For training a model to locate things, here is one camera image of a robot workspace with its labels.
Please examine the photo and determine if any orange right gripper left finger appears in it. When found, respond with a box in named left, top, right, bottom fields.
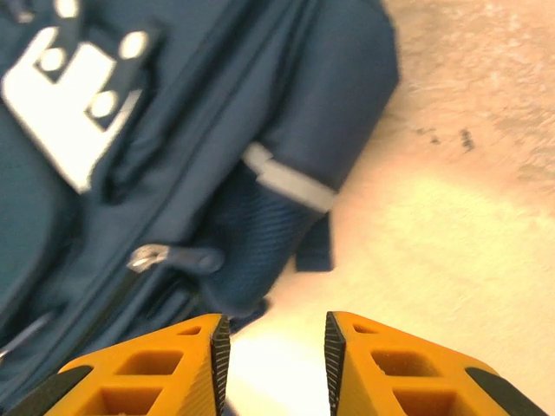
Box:
left=3, top=314, right=232, bottom=416

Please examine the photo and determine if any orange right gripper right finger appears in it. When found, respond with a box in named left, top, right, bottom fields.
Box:
left=323, top=310, right=548, bottom=416

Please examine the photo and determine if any navy blue backpack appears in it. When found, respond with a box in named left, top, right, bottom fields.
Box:
left=0, top=0, right=401, bottom=416

